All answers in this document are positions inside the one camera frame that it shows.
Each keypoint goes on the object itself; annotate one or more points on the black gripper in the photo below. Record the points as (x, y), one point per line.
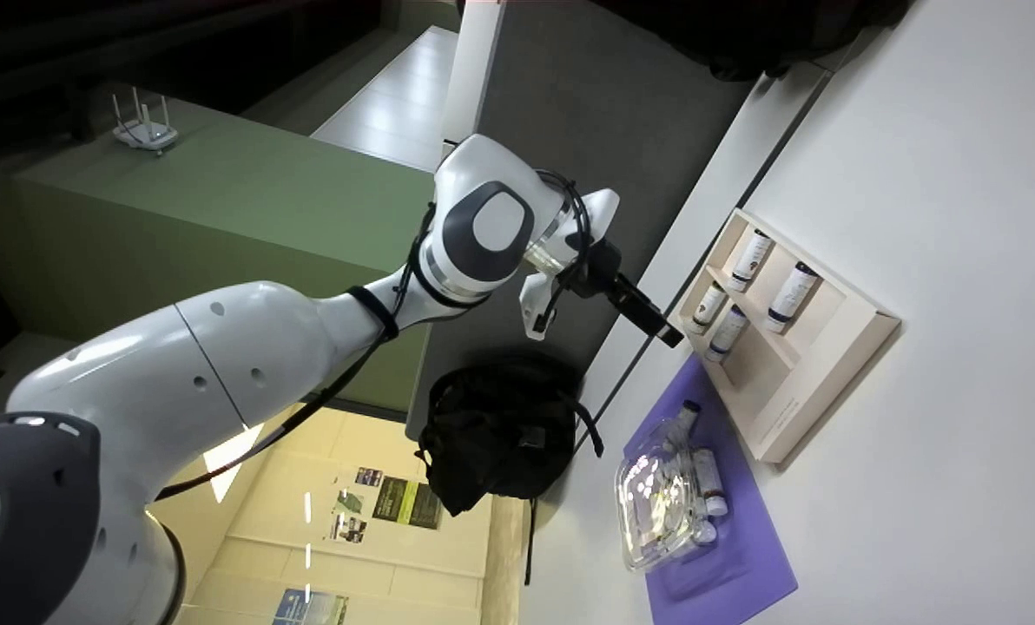
(590, 270)

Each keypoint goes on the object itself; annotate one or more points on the small white bottle blue band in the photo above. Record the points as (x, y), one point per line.
(728, 331)

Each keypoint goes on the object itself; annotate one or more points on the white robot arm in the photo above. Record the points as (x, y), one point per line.
(250, 359)

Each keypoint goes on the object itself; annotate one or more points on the light wooden compartment tray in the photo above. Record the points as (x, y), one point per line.
(816, 383)

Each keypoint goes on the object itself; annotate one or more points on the small white bottle dark cap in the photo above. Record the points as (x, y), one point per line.
(794, 293)
(710, 305)
(752, 254)

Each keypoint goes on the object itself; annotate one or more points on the small white labelled bottle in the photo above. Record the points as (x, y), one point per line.
(710, 469)
(713, 504)
(701, 534)

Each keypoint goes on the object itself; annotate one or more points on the grey desk divider panel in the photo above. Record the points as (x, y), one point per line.
(608, 140)

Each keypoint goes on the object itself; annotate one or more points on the black backpack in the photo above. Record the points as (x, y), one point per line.
(746, 37)
(501, 437)

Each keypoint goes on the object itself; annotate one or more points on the clear plastic container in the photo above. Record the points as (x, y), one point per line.
(649, 508)

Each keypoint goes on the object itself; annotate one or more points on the purple mat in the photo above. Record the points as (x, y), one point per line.
(746, 567)

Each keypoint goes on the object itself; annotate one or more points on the beige cabinet with stickers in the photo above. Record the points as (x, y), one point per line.
(275, 534)

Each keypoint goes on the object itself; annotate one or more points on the green partition cabinet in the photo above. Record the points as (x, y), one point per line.
(215, 209)

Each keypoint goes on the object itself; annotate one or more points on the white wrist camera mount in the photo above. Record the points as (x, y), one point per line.
(534, 305)

